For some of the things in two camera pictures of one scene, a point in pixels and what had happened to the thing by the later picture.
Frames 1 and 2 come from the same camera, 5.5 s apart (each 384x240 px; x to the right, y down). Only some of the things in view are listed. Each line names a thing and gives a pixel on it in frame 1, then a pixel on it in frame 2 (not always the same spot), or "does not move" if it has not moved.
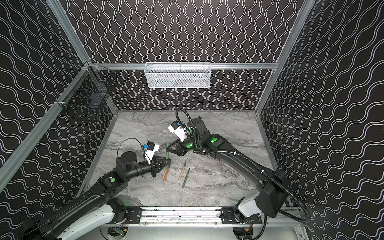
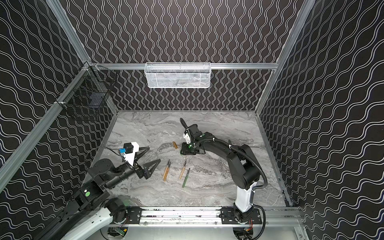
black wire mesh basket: (89, 93) does not move
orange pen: (164, 174) does not move
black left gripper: (153, 168) to (139, 170)
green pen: (186, 178) does not move
